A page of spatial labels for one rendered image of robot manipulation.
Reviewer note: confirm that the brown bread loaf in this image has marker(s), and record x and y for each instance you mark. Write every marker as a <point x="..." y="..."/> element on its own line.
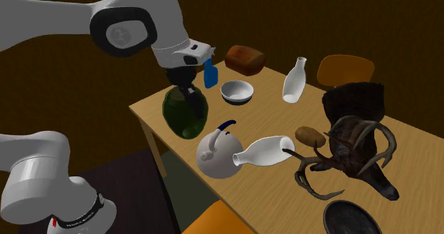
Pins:
<point x="244" y="60"/>

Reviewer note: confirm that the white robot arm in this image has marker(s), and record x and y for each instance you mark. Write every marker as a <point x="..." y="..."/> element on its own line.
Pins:
<point x="45" y="16"/>

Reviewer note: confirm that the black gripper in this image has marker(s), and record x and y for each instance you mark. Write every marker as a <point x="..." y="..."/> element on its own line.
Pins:
<point x="180" y="75"/>

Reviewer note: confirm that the dark green glass jar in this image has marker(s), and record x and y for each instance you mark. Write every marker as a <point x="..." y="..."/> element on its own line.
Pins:
<point x="180" y="119"/>

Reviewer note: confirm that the white bottle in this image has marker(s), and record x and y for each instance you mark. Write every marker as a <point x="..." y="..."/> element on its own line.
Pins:
<point x="295" y="84"/>
<point x="267" y="151"/>

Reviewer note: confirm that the blue bottle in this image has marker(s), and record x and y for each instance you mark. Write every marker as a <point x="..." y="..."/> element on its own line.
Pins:
<point x="210" y="76"/>

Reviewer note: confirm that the black round pan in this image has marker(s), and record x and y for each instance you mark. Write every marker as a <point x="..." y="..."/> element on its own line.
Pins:
<point x="348" y="219"/>

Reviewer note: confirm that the wooden table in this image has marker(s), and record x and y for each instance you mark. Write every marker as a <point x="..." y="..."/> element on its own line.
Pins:
<point x="263" y="195"/>

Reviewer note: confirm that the white bowl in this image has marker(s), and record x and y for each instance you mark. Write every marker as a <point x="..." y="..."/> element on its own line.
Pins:
<point x="237" y="90"/>

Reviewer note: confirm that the dark deer head with antlers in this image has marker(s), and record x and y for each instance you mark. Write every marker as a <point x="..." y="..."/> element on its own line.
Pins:
<point x="350" y="146"/>

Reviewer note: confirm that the brown potato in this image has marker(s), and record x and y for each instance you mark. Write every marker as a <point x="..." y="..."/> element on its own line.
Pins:
<point x="309" y="137"/>

